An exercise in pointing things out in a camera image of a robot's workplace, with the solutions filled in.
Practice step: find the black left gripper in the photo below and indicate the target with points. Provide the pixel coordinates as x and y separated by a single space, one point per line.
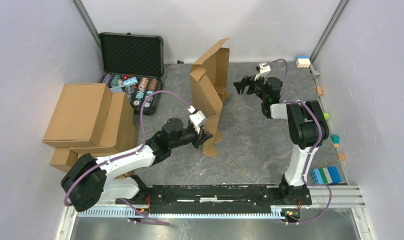
200 138

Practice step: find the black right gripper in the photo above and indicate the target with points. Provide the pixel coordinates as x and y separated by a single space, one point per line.
245 81

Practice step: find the brown cardboard box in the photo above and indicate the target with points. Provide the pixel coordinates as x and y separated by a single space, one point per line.
208 78

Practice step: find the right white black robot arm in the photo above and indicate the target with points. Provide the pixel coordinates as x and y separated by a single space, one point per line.
306 124

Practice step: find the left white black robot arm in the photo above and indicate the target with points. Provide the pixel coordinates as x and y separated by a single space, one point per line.
96 179

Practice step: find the leaning folded cardboard box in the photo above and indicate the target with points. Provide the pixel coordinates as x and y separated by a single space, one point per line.
119 133

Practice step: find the large folded cardboard box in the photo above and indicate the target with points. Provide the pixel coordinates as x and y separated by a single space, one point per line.
79 116

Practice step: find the blue white toy block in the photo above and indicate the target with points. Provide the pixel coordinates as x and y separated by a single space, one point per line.
303 61

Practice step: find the orange wooden block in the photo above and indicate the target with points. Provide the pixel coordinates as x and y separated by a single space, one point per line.
319 91

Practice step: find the lime green small block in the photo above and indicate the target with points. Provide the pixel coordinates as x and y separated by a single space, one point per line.
326 116

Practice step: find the black poker chip case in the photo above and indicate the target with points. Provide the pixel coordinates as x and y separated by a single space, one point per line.
137 61

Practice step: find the teal small block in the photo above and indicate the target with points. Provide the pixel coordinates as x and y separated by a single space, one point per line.
335 138

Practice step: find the tan wooden block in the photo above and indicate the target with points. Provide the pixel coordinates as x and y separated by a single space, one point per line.
341 156

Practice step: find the blue green striped block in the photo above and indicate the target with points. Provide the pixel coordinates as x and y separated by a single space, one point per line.
326 175

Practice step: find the lower stacked cardboard boxes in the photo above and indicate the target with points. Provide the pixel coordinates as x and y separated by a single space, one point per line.
63 158

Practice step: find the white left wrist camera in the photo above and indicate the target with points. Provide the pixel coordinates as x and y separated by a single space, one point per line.
197 118

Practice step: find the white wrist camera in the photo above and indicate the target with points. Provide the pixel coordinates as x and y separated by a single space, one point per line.
263 69
197 118

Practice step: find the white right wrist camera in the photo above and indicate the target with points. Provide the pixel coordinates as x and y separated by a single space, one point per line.
263 69

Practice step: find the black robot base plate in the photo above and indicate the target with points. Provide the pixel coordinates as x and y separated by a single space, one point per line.
214 199

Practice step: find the grey wall bracket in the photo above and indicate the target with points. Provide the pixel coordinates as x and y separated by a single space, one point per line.
313 72

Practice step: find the aluminium frame rail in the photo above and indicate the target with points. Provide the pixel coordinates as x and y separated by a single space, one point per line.
334 196

